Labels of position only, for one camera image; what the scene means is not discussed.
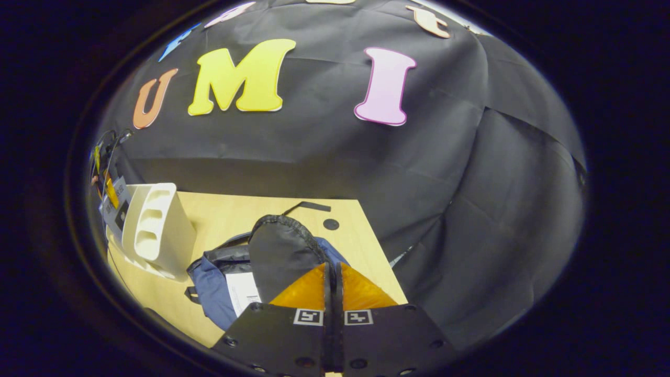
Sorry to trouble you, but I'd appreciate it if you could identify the blue schoolbag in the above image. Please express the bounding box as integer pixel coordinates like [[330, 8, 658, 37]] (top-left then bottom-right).
[[184, 201, 351, 331]]

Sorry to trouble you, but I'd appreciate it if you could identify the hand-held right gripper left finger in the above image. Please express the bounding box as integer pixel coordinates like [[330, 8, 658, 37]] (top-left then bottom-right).
[[212, 262, 333, 377]]

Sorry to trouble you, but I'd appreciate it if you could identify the white bookshelf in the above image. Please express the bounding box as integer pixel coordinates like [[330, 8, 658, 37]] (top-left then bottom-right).
[[107, 182, 197, 281]]

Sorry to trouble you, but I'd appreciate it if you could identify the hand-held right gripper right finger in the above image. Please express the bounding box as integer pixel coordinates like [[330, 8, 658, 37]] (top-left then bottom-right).
[[333, 262, 459, 377]]

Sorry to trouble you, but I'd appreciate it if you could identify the white book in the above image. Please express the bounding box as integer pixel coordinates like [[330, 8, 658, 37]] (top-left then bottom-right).
[[99, 177, 131, 232], [226, 271, 262, 317]]

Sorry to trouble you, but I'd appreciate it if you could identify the black backdrop cloth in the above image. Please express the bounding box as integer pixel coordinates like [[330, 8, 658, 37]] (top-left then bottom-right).
[[89, 0, 587, 349]]

